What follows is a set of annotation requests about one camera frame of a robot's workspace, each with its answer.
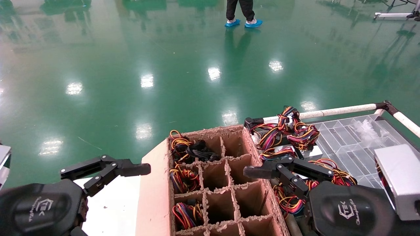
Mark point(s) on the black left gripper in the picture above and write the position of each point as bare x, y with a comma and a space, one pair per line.
42, 209

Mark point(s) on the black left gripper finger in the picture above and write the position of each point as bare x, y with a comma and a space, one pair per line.
131, 168

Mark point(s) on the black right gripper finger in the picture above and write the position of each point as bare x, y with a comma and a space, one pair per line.
262, 171

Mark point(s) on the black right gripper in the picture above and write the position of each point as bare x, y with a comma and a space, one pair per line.
351, 209

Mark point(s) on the silver power supply unit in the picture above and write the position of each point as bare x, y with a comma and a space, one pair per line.
400, 177

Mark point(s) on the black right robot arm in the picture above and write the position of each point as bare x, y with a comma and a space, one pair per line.
408, 229

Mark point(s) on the cardboard box with dividers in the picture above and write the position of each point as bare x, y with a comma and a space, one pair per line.
154, 196

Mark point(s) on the white table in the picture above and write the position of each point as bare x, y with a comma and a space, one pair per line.
115, 206

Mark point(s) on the black pipe connector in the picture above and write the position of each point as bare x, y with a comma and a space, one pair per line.
252, 123
387, 106

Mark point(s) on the grey metal rack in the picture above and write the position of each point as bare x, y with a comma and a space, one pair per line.
4, 157

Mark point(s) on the clear plastic divider tray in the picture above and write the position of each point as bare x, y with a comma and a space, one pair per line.
344, 137

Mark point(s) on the crumpled clear plastic bag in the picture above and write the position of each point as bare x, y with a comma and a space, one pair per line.
369, 131

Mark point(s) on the person in black trousers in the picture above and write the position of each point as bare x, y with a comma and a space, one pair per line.
247, 8

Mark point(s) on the white metal stand base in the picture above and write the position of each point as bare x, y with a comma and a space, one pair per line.
390, 15

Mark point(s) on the black stand legs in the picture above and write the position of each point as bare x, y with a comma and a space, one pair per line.
402, 2

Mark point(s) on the long white cart pipe rail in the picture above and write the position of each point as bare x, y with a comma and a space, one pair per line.
328, 112

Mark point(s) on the short white cart pipe rail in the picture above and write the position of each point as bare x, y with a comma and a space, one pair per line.
408, 122

